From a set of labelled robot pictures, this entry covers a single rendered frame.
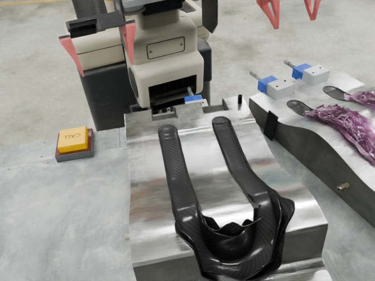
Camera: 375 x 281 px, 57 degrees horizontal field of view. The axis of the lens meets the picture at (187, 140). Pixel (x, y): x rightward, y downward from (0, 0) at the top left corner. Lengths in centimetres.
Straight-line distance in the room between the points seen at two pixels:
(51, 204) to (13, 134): 167
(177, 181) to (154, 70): 54
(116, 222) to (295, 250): 32
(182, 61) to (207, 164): 54
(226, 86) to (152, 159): 184
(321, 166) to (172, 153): 29
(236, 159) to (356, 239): 24
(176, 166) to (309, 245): 26
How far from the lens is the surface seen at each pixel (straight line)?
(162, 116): 75
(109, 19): 67
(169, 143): 66
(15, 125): 246
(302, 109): 81
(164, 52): 109
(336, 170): 68
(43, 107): 253
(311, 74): 88
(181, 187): 58
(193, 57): 110
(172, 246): 46
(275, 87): 82
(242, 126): 69
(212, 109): 76
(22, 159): 86
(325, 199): 70
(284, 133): 76
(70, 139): 80
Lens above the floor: 132
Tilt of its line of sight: 42 degrees down
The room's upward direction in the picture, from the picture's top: 5 degrees counter-clockwise
